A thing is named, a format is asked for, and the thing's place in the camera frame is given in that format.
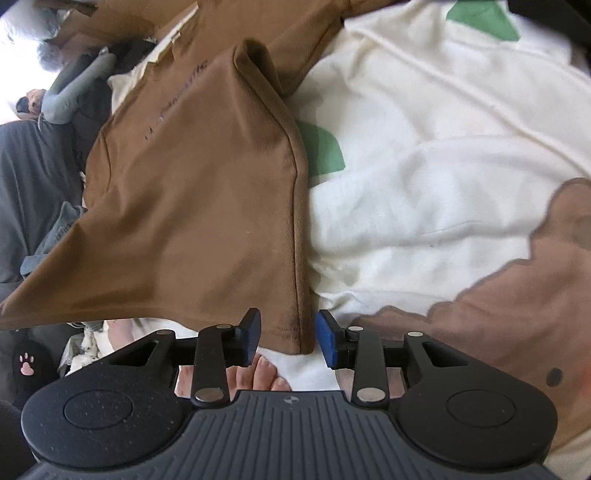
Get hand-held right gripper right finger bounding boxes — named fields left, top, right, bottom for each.
left=315, top=309, right=485, bottom=408

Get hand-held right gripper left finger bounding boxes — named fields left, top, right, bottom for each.
left=108, top=308, right=262, bottom=408

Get brown printed t-shirt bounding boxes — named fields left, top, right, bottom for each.
left=0, top=0, right=407, bottom=356

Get person's foot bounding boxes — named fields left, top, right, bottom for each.
left=178, top=354, right=291, bottom=403

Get white fluffy cloth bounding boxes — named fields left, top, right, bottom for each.
left=59, top=323, right=108, bottom=376

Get faded blue denim jeans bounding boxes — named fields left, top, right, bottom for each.
left=21, top=200, right=89, bottom=278

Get black paw print sock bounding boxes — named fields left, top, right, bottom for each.
left=11, top=340, right=61, bottom=411

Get cream bear printed blanket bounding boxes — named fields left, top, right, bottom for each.
left=104, top=0, right=591, bottom=480

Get dark grey pillow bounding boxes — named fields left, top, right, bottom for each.
left=0, top=120, right=88, bottom=333

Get crumpled black garment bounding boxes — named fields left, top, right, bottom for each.
left=69, top=39, right=155, bottom=162

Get grey neck pillow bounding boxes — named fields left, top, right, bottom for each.
left=41, top=51, right=117, bottom=124

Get brown plush toy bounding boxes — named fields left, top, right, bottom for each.
left=16, top=89, right=48, bottom=121

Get grey fluffy toy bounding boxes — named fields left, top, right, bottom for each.
left=37, top=39, right=66, bottom=75

